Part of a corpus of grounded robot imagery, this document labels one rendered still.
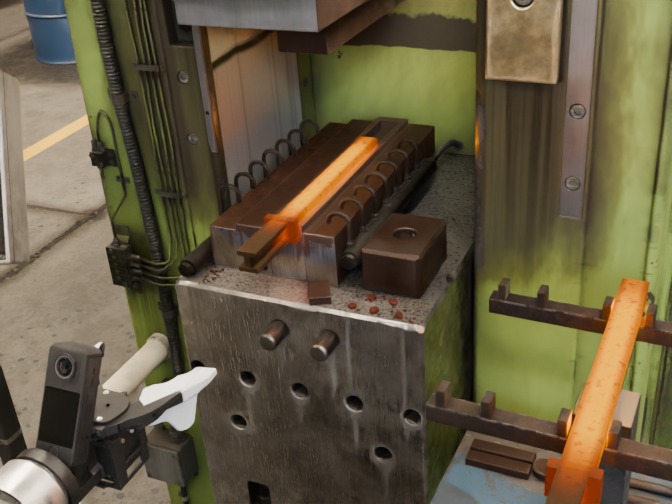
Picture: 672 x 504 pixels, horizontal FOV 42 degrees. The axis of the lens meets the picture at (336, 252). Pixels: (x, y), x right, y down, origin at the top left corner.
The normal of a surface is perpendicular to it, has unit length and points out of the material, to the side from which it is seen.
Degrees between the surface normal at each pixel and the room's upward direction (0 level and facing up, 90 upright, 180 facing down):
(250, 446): 90
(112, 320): 0
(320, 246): 90
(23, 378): 0
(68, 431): 60
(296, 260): 90
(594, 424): 0
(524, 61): 90
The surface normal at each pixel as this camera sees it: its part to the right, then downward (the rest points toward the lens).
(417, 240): -0.07, -0.87
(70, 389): -0.35, -0.03
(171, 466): -0.41, 0.47
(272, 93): 0.91, 0.14
